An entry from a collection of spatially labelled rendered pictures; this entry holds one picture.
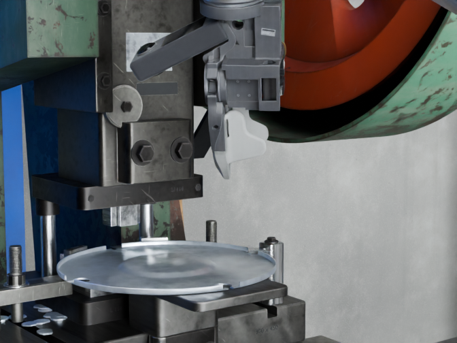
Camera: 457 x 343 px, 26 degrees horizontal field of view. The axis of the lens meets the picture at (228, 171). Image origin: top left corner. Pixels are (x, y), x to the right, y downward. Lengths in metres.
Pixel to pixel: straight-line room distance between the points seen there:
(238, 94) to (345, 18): 0.52
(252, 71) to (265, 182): 2.01
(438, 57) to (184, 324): 0.49
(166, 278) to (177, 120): 0.21
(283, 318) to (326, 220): 1.81
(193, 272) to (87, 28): 0.33
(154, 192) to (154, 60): 0.32
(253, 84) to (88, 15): 0.26
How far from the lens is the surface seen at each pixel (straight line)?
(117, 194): 1.33
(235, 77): 1.05
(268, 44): 1.05
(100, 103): 1.25
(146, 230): 1.51
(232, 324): 1.38
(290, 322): 1.44
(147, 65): 1.08
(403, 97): 1.40
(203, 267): 1.29
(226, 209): 2.97
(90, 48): 1.23
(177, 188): 1.38
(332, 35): 1.58
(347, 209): 3.28
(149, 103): 1.33
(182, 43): 1.06
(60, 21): 1.21
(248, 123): 1.13
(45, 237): 1.43
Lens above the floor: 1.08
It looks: 7 degrees down
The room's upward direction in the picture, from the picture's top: straight up
